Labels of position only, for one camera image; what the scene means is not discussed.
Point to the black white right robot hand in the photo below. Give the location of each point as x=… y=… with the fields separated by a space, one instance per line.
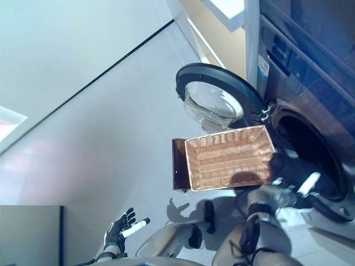
x=285 y=196

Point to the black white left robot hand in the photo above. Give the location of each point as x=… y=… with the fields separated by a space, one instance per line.
x=117 y=232

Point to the black garment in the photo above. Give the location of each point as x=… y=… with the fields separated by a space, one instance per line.
x=288 y=166

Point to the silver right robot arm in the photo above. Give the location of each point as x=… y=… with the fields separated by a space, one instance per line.
x=263 y=199

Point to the grey front-load washing machine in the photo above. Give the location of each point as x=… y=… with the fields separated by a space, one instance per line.
x=305 y=83

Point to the round glass washing machine door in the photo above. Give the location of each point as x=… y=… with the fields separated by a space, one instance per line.
x=210 y=102

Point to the silver left robot leg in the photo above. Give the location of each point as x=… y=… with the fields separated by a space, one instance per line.
x=166 y=238

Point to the silver robot leg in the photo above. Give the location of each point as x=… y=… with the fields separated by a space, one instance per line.
x=227 y=243
x=166 y=238

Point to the woven wicker basket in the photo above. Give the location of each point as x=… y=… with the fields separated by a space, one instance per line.
x=227 y=160

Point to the silver right robot leg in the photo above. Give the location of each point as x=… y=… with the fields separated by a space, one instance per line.
x=227 y=243

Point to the grey robot torso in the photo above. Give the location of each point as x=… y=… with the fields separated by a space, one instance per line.
x=194 y=261

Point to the silver door hinge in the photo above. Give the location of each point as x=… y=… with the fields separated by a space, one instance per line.
x=266 y=110

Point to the grey cabinet panel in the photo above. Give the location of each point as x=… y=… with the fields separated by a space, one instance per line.
x=27 y=235

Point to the blue white energy label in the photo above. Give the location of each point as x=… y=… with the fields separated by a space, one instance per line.
x=264 y=69

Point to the white cream shelf unit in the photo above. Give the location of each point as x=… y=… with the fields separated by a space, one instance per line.
x=219 y=41

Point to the white wall ledge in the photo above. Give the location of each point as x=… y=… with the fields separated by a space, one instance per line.
x=11 y=122

